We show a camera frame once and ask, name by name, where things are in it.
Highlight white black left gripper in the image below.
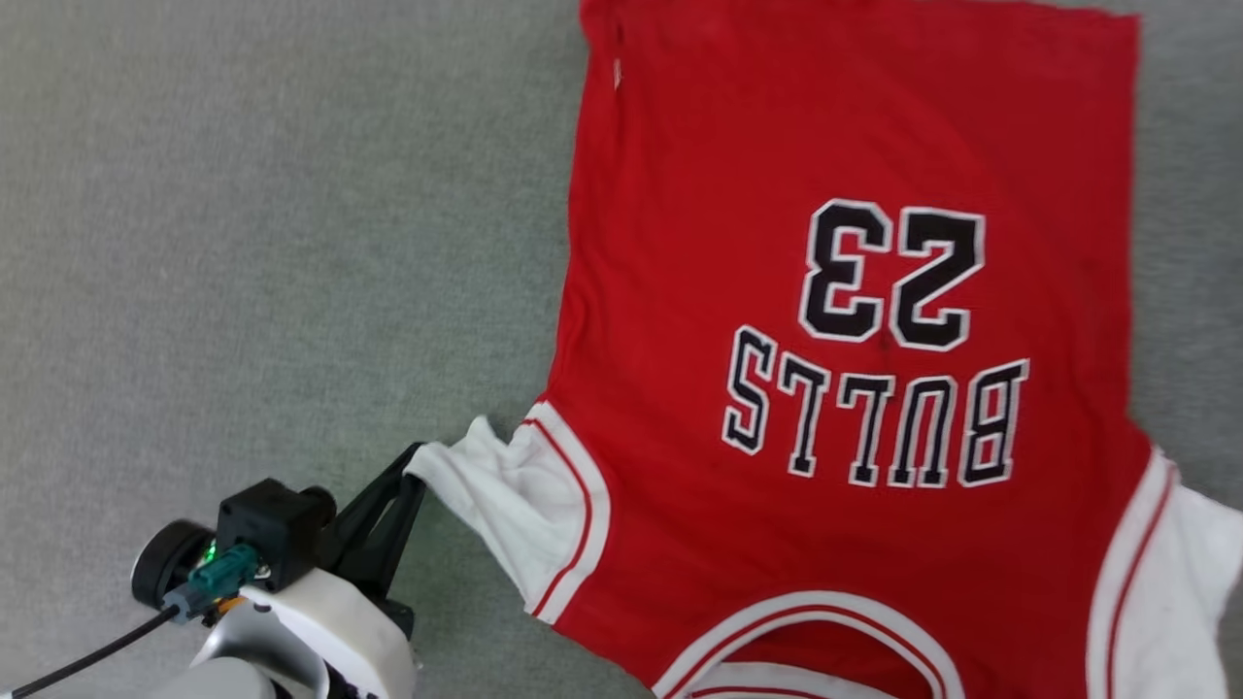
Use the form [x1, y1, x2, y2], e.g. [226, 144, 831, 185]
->
[243, 443, 429, 699]

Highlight red Bulls basketball jersey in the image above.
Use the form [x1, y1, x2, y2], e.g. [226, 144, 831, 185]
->
[404, 0, 1243, 699]

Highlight black cable with teal plug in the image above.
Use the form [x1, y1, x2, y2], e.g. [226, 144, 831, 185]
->
[0, 542, 261, 699]

